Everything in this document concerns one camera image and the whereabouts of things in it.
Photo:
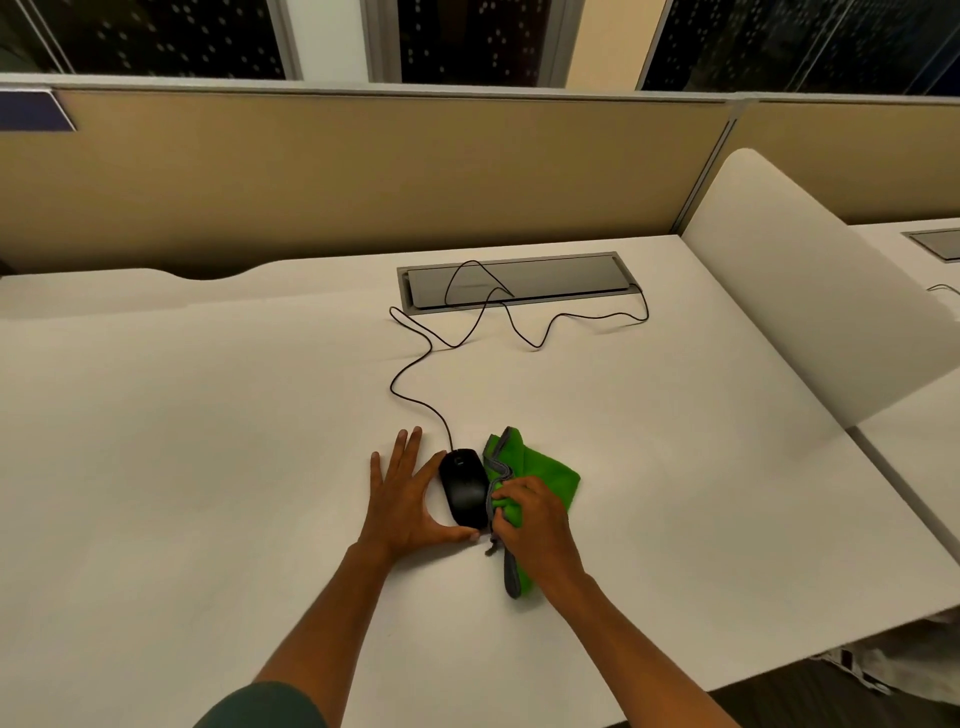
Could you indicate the person's left hand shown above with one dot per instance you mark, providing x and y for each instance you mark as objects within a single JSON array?
[{"x": 397, "y": 517}]

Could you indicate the person's right hand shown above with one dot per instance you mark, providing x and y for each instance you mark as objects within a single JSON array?
[{"x": 541, "y": 536}]

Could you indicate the person's left thumb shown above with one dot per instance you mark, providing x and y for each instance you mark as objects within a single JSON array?
[{"x": 454, "y": 535}]

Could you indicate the person's left little finger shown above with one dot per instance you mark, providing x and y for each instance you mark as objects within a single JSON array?
[{"x": 376, "y": 474}]

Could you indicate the person's left middle finger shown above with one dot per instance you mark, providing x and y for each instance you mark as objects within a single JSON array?
[{"x": 412, "y": 454}]

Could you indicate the person's right thumb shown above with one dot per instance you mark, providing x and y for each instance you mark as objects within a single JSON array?
[{"x": 501, "y": 532}]

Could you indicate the black computer mouse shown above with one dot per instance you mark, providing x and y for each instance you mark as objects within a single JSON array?
[{"x": 465, "y": 487}]

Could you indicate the green microfibre cloth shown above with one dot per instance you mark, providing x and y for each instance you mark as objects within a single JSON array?
[{"x": 540, "y": 469}]

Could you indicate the person's left forearm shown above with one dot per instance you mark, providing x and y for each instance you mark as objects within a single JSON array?
[{"x": 330, "y": 626}]

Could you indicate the person's right forearm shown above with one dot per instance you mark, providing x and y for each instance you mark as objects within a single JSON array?
[{"x": 637, "y": 660}]

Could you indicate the dark green sleeve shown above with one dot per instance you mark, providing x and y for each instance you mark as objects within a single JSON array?
[{"x": 262, "y": 709}]

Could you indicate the beige cubicle partition panel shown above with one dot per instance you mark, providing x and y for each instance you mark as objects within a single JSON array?
[
  {"x": 862, "y": 157},
  {"x": 337, "y": 172}
]

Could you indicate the white curved desk divider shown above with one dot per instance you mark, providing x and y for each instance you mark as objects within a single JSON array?
[{"x": 810, "y": 300}]

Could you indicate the white object under desk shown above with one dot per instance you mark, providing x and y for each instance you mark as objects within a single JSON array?
[{"x": 900, "y": 660}]

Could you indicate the dark glass window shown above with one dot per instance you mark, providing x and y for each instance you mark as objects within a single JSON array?
[
  {"x": 810, "y": 41},
  {"x": 150, "y": 34},
  {"x": 472, "y": 37}
]

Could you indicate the dark blue partition label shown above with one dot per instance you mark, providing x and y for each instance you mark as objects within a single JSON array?
[{"x": 30, "y": 111}]

